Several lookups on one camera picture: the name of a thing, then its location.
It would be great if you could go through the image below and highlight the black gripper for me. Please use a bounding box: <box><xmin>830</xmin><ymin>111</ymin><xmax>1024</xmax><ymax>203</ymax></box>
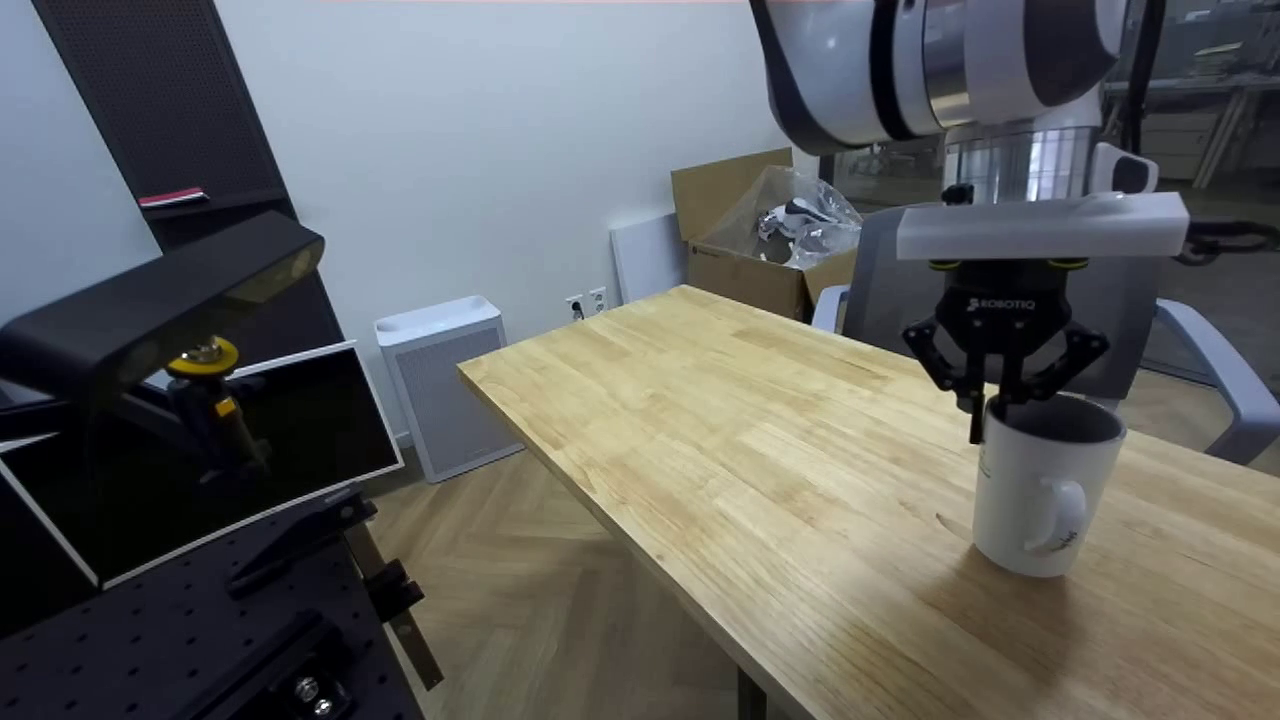
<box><xmin>898</xmin><ymin>257</ymin><xmax>1111</xmax><ymax>450</ymax></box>

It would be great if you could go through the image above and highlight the white ceramic mug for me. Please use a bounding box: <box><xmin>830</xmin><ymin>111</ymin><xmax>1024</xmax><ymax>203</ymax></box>
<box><xmin>968</xmin><ymin>392</ymin><xmax>1133</xmax><ymax>581</ymax></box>

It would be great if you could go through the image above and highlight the grey office chair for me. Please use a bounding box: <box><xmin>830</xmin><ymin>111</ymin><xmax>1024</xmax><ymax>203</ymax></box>
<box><xmin>809</xmin><ymin>203</ymin><xmax>1280</xmax><ymax>467</ymax></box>

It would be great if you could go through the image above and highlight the clear plastic wrap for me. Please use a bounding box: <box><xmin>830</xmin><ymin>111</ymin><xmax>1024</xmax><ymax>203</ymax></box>
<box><xmin>729</xmin><ymin>165</ymin><xmax>869</xmax><ymax>274</ymax></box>

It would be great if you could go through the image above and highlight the brown cardboard box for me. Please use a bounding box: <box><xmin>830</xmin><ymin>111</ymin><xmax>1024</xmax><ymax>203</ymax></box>
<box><xmin>668</xmin><ymin>146</ymin><xmax>865</xmax><ymax>326</ymax></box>

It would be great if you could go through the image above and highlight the white flat panel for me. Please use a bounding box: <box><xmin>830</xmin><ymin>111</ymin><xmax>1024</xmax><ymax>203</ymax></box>
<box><xmin>607</xmin><ymin>203</ymin><xmax>692</xmax><ymax>310</ymax></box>

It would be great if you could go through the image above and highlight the black table leg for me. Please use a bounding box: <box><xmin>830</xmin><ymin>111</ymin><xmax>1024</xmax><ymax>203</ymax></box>
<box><xmin>729</xmin><ymin>661</ymin><xmax>777</xmax><ymax>720</ymax></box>

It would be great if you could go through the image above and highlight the white air purifier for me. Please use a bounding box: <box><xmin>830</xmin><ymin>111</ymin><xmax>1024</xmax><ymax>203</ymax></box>
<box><xmin>371</xmin><ymin>293</ymin><xmax>526</xmax><ymax>483</ymax></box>

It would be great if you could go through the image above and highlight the red label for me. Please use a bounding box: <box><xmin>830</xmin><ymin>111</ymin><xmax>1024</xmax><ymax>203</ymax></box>
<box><xmin>137</xmin><ymin>185</ymin><xmax>214</xmax><ymax>215</ymax></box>

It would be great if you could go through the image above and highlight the black slanted column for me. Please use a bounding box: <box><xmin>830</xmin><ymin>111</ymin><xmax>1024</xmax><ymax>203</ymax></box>
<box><xmin>31</xmin><ymin>0</ymin><xmax>349</xmax><ymax>368</ymax></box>

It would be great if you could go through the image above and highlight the black optical breadboard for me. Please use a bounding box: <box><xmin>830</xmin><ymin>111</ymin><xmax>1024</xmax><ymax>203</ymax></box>
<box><xmin>0</xmin><ymin>506</ymin><xmax>432</xmax><ymax>720</ymax></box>

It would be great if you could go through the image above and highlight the white wrist mount plate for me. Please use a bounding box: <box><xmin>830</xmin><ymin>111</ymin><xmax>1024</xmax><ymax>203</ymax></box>
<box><xmin>890</xmin><ymin>190</ymin><xmax>1192</xmax><ymax>267</ymax></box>

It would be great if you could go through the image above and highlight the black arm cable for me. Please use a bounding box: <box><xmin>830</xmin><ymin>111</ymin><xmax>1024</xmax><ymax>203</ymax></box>
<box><xmin>1114</xmin><ymin>0</ymin><xmax>1175</xmax><ymax>157</ymax></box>

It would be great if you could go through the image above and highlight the brass strip bracket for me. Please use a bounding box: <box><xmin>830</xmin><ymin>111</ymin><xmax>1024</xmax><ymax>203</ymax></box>
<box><xmin>338</xmin><ymin>520</ymin><xmax>448</xmax><ymax>696</ymax></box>

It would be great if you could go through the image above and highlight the black rail bracket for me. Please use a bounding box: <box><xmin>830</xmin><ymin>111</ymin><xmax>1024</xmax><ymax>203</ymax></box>
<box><xmin>172</xmin><ymin>613</ymin><xmax>356</xmax><ymax>720</ymax></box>

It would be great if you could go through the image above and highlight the yellow knob camera mount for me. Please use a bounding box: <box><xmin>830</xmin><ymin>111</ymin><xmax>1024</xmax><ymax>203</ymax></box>
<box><xmin>161</xmin><ymin>334</ymin><xmax>277</xmax><ymax>475</ymax></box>

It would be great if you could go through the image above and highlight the black bar camera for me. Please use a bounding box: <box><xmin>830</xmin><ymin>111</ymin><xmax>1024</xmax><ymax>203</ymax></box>
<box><xmin>0</xmin><ymin>209</ymin><xmax>326</xmax><ymax>405</ymax></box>

